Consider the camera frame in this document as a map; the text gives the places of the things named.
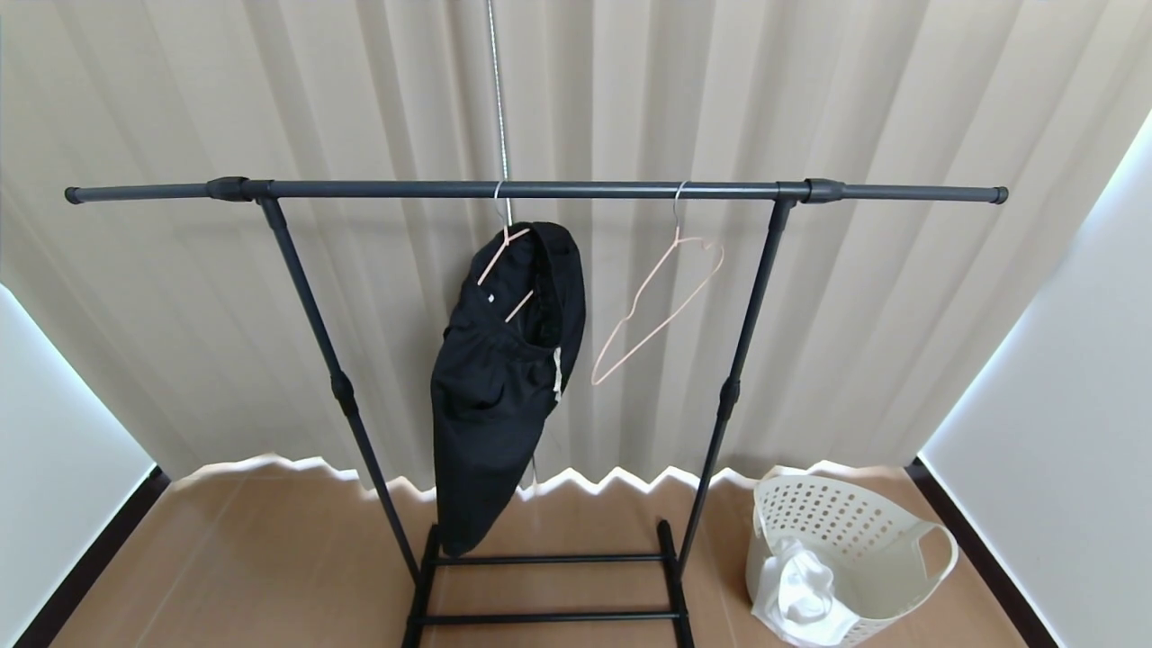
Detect pink clothes hanger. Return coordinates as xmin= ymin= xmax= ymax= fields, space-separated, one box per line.
xmin=591 ymin=180 xmax=725 ymax=387
xmin=477 ymin=180 xmax=536 ymax=323

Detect black shorts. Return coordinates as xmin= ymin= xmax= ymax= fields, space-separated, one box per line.
xmin=430 ymin=221 xmax=587 ymax=559

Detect white garment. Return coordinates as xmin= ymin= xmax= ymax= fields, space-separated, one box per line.
xmin=751 ymin=538 xmax=860 ymax=648

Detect black clothes rack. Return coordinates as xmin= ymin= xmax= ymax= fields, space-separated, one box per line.
xmin=65 ymin=176 xmax=1009 ymax=648

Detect white laundry basket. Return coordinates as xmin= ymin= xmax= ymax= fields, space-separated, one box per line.
xmin=745 ymin=474 xmax=959 ymax=648

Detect silver curtain wand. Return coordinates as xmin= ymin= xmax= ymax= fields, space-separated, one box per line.
xmin=486 ymin=0 xmax=542 ymax=498

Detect beige curtain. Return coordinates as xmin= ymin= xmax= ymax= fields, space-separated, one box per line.
xmin=0 ymin=0 xmax=1152 ymax=496

